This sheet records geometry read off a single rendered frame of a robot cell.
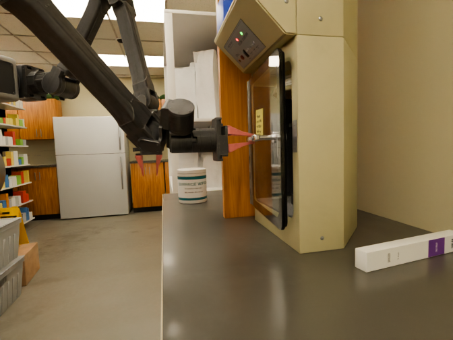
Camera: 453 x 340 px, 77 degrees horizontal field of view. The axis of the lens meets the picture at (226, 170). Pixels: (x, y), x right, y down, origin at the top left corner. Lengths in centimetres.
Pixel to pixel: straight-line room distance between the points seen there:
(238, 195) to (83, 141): 480
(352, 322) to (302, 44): 52
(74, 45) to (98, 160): 498
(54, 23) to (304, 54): 48
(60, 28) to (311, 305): 62
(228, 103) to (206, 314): 69
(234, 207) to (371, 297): 57
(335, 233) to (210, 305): 35
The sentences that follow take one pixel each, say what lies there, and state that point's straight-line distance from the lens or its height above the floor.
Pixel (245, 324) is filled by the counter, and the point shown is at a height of 94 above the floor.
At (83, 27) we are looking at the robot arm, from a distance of 123.
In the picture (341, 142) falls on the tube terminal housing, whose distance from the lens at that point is 69.
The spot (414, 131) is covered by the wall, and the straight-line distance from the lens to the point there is 100.
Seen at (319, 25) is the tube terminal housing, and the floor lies 143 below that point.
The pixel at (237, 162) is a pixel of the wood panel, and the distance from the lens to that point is 97.
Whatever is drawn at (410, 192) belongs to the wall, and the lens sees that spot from 102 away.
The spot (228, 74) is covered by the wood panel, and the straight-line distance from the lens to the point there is 99.
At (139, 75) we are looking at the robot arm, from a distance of 105.
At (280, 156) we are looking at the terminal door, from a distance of 63.
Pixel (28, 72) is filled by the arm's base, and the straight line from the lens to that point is 134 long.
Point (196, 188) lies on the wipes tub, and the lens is 125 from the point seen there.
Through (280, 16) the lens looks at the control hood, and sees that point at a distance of 67.
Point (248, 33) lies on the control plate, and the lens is 77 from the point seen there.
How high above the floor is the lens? 118
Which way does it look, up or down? 5 degrees down
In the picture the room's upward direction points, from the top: 2 degrees counter-clockwise
